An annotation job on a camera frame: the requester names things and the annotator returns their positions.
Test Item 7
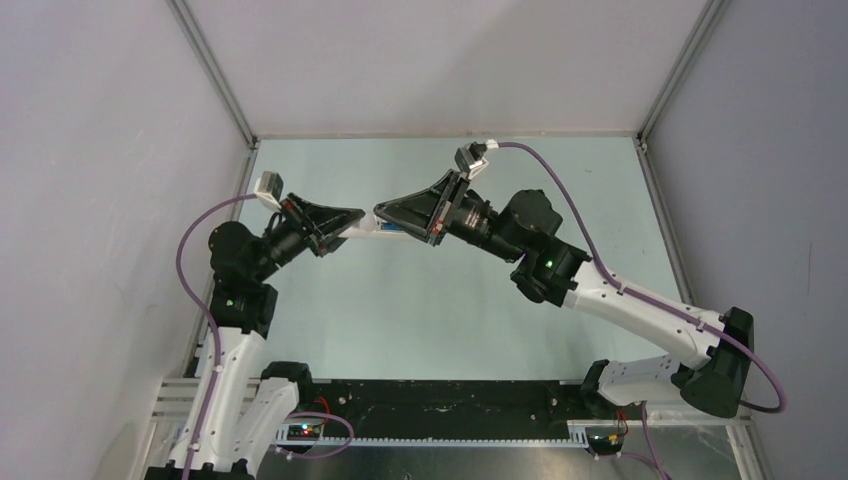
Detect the right controller board with wires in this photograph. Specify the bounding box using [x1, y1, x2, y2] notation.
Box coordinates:
[586, 432, 626, 458]

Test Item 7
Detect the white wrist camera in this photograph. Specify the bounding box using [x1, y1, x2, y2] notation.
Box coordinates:
[253, 171, 284, 213]
[454, 139, 499, 181]

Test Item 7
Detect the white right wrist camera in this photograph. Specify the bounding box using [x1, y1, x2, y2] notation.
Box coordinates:
[454, 139, 499, 181]

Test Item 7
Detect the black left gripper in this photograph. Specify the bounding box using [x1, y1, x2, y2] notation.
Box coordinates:
[252, 192, 367, 282]

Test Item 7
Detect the aluminium frame post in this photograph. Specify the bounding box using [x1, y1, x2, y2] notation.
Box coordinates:
[167, 0, 258, 150]
[636, 0, 731, 145]

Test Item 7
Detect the aluminium frame post right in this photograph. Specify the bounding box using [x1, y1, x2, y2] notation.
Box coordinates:
[636, 0, 731, 145]

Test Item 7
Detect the left controller board with LEDs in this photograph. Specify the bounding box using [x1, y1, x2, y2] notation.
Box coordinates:
[282, 423, 323, 443]

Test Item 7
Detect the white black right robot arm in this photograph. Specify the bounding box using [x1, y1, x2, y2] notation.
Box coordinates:
[374, 170, 753, 418]

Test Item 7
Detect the white remote control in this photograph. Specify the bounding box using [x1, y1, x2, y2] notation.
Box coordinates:
[340, 215, 409, 240]

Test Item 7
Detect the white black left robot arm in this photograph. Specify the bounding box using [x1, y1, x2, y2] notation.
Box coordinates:
[145, 193, 365, 479]

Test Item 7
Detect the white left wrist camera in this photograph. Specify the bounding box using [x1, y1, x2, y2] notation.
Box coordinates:
[253, 171, 284, 213]

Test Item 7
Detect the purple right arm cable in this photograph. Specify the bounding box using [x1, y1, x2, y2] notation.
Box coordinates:
[496, 140, 790, 480]

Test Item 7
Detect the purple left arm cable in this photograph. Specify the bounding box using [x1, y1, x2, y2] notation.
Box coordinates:
[175, 193, 356, 480]

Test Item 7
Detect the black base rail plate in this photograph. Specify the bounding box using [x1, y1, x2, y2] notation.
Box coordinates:
[313, 379, 620, 441]

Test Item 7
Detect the aluminium frame post left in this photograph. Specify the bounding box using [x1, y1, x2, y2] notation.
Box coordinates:
[167, 0, 258, 150]

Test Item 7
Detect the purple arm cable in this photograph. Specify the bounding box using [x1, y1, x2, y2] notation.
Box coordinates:
[496, 140, 790, 480]
[175, 193, 356, 480]

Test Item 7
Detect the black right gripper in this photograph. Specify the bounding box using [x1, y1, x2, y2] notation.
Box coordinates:
[375, 169, 524, 265]

